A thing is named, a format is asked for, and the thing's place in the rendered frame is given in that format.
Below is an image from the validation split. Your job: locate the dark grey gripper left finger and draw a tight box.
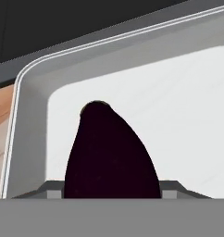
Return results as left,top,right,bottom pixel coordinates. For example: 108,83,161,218
12,180,66,200

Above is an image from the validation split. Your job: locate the dark purple eggplant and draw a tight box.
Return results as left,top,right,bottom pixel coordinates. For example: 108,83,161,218
63,100,162,200

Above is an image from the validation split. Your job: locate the white tupperware container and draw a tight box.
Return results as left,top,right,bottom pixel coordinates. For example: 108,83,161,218
0,3,224,200

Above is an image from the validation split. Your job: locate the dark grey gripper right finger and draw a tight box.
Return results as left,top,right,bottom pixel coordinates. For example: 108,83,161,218
159,180,213,200

